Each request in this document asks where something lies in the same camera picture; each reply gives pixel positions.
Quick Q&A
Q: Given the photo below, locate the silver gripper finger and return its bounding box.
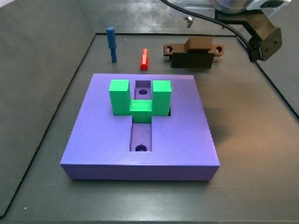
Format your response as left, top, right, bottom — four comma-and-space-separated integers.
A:
185, 17, 194, 28

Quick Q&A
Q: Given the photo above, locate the brown T-shaped block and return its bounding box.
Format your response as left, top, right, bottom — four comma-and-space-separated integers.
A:
163, 37, 225, 57

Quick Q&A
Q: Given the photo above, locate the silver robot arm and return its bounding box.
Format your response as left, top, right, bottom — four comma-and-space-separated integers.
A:
169, 0, 293, 29

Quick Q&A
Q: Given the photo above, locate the purple base block fixture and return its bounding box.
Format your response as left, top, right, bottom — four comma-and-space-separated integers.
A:
61, 73, 221, 181

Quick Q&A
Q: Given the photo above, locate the red hexagonal peg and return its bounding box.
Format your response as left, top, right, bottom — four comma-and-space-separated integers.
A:
141, 48, 150, 70

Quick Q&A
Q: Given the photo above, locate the blue cylindrical peg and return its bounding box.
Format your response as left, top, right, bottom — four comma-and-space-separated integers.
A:
107, 27, 118, 63

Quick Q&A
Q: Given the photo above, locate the green U-shaped block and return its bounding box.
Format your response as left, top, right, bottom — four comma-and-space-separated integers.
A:
109, 80, 173, 123

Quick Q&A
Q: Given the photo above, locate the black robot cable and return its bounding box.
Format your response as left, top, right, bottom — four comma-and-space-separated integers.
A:
159, 0, 260, 64

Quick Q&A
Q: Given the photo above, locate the black angle bracket fixture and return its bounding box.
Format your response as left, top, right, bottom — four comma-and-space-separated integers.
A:
170, 52, 216, 68

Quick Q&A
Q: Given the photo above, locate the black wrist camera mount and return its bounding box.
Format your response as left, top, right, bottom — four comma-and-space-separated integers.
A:
217, 10, 284, 62

